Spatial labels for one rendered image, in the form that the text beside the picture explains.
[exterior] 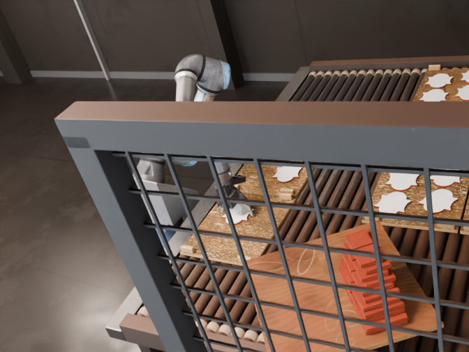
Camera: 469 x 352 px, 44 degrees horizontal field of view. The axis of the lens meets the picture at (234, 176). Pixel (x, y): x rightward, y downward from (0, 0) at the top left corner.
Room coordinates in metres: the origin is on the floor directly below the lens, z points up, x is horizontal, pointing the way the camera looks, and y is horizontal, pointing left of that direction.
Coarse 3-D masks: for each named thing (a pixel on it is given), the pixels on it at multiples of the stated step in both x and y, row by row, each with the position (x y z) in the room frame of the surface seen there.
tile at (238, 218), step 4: (236, 208) 2.00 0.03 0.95; (240, 208) 1.99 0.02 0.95; (232, 212) 1.98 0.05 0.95; (236, 212) 1.97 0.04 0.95; (240, 212) 1.96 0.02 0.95; (224, 216) 1.97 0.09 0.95; (232, 216) 1.95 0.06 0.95; (236, 216) 1.95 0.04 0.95; (240, 216) 1.94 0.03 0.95; (244, 216) 1.93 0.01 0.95; (248, 216) 1.93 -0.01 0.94; (236, 220) 1.92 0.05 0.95; (240, 220) 1.91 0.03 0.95; (244, 220) 1.91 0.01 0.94; (228, 224) 1.92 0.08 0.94; (236, 224) 1.90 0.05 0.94
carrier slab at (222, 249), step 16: (256, 208) 1.97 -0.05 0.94; (272, 208) 1.94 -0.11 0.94; (208, 224) 1.96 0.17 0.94; (224, 224) 1.93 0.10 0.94; (240, 224) 1.90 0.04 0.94; (256, 224) 1.87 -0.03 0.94; (192, 240) 1.89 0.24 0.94; (208, 240) 1.86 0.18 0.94; (224, 240) 1.83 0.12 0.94; (240, 240) 1.80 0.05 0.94; (208, 256) 1.76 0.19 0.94; (224, 256) 1.73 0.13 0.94; (256, 256) 1.68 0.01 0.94
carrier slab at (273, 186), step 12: (252, 168) 2.28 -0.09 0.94; (264, 168) 2.25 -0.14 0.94; (276, 168) 2.22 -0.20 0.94; (312, 168) 2.13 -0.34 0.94; (252, 180) 2.18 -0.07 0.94; (276, 180) 2.13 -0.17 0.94; (300, 180) 2.07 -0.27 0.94; (252, 192) 2.09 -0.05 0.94; (276, 192) 2.04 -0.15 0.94; (300, 192) 2.01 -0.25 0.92
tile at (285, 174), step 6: (282, 168) 2.19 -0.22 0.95; (288, 168) 2.17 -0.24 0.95; (294, 168) 2.16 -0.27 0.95; (300, 168) 2.14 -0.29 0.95; (276, 174) 2.16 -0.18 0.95; (282, 174) 2.14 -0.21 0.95; (288, 174) 2.13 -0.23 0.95; (294, 174) 2.12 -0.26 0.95; (282, 180) 2.10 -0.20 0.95; (288, 180) 2.08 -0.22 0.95
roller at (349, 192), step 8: (408, 72) 2.77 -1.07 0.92; (400, 80) 2.71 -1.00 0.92; (400, 88) 2.63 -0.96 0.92; (392, 96) 2.57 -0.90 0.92; (400, 96) 2.58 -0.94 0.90; (352, 176) 2.02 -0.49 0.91; (360, 176) 2.00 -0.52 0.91; (352, 184) 1.95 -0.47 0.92; (352, 192) 1.91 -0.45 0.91; (344, 200) 1.87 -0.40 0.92; (344, 208) 1.82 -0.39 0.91; (336, 216) 1.79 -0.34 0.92; (344, 216) 1.80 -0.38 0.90; (336, 224) 1.74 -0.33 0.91; (328, 232) 1.71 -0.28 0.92; (336, 232) 1.71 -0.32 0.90
